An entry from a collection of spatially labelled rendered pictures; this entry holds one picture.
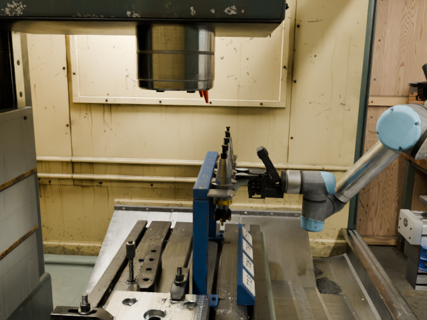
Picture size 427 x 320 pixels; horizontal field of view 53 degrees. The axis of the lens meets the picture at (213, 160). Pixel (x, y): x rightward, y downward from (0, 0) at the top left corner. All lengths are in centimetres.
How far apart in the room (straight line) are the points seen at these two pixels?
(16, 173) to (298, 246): 119
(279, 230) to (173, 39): 130
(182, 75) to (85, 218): 143
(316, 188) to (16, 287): 89
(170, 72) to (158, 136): 115
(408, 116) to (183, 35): 64
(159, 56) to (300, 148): 122
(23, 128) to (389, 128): 95
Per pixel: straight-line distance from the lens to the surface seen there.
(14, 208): 122
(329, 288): 187
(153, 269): 127
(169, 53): 82
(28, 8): 86
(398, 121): 121
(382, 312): 168
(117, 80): 197
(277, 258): 185
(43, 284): 148
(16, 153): 120
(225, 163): 113
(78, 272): 215
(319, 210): 140
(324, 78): 193
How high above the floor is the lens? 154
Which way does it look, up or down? 13 degrees down
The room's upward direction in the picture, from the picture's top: 1 degrees clockwise
